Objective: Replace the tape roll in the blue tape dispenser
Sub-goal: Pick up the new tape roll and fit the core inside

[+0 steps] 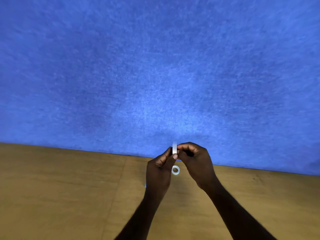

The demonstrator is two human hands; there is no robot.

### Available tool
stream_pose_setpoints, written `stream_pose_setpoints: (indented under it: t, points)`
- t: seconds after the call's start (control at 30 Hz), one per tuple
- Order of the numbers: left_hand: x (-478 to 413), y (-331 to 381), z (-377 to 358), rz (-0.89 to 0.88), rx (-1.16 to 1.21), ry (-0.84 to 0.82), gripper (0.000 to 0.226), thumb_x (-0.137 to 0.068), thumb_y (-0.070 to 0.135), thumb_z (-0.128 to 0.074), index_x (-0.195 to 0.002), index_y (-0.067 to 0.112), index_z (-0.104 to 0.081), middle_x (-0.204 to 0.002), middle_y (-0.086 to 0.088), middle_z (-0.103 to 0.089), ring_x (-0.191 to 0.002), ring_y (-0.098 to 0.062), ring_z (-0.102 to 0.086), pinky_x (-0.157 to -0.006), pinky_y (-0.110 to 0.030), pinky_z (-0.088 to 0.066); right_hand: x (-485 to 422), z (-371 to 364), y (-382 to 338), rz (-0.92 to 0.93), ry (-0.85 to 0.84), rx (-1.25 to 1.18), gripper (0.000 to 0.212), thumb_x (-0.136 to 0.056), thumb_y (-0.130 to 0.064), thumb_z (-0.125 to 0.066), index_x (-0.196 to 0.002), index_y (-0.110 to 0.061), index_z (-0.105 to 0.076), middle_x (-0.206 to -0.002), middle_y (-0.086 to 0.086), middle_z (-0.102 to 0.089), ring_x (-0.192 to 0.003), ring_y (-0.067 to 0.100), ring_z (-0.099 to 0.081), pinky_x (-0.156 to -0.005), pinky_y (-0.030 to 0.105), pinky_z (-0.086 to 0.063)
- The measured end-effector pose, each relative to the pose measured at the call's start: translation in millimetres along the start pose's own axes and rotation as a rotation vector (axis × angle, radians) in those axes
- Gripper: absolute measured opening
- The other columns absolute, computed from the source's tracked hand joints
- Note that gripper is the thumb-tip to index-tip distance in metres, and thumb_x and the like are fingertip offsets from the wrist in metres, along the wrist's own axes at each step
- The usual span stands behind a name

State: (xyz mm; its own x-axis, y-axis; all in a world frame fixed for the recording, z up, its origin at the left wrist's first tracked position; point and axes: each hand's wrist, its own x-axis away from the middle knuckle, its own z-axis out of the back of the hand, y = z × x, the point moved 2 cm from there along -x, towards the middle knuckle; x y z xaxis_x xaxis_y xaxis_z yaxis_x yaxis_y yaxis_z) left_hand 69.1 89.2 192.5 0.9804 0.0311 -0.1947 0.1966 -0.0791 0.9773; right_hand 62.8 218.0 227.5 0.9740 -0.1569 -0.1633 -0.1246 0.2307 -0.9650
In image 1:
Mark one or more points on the person's right forearm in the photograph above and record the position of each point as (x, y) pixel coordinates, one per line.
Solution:
(235, 214)

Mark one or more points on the person's right thumb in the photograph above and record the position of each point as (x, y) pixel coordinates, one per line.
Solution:
(184, 154)

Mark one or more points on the person's left thumb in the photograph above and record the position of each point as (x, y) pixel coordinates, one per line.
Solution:
(172, 161)

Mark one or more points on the person's left hand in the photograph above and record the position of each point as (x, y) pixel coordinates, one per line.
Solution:
(158, 174)

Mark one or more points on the person's left forearm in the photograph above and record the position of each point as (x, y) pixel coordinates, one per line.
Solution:
(143, 217)

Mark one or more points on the white tape roll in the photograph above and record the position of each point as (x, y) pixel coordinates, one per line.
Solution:
(174, 148)
(175, 170)

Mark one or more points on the person's right hand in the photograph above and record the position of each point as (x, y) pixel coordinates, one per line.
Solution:
(200, 164)

